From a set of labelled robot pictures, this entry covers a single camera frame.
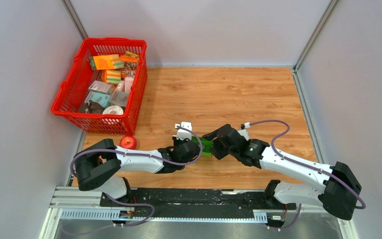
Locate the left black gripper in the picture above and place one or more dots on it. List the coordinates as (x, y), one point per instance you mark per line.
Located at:
(176, 141)

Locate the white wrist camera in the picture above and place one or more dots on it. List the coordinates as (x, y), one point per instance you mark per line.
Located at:
(183, 130)
(243, 131)

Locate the grey pink carton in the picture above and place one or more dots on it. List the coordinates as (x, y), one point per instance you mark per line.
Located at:
(119, 98)

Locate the aluminium frame rail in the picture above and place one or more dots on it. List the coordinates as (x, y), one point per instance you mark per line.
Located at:
(72, 204)

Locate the teal small carton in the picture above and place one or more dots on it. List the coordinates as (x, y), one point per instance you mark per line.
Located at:
(100, 98)

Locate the striped sponge stack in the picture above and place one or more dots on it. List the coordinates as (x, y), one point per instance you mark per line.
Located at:
(111, 76)

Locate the red plastic basket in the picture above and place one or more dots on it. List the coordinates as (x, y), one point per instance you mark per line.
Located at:
(74, 89)

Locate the green paper box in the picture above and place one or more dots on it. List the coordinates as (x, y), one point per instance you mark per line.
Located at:
(206, 146)

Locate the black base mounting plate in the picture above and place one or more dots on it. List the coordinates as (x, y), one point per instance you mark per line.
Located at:
(206, 203)

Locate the grey small carton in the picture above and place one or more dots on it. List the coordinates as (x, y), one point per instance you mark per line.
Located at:
(101, 87)

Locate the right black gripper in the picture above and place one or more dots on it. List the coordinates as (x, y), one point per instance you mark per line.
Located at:
(216, 151)

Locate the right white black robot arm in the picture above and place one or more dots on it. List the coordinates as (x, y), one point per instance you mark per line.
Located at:
(335, 188)

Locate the red apple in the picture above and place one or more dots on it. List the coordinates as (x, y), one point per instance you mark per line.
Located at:
(128, 142)

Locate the orange sponge pack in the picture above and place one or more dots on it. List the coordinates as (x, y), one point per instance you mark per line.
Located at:
(106, 62)

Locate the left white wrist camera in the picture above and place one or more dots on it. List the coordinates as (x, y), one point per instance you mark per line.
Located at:
(183, 130)

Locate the white tape roll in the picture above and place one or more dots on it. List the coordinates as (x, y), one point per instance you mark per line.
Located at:
(113, 110)

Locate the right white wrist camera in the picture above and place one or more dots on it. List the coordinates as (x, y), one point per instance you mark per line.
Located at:
(243, 131)

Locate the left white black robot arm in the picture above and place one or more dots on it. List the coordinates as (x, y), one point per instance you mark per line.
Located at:
(96, 166)

